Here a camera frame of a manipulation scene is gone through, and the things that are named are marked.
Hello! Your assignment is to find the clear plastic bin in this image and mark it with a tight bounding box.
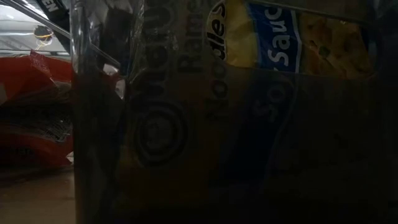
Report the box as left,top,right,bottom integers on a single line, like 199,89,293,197
0,46,75,187

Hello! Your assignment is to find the blue Maruchan ramen pack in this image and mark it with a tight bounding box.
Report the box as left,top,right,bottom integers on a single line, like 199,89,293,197
124,0,377,187

